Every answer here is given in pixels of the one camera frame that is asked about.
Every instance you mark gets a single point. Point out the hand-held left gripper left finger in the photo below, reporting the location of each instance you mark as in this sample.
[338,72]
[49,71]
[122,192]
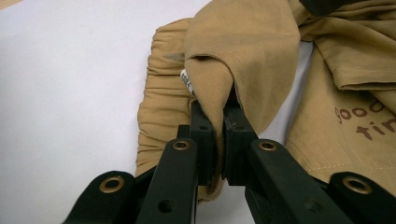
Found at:
[202,149]

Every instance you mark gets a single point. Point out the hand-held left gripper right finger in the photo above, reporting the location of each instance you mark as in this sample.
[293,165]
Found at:
[239,149]

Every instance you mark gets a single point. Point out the tan pants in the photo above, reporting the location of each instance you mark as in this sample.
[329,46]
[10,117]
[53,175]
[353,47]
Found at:
[249,46]

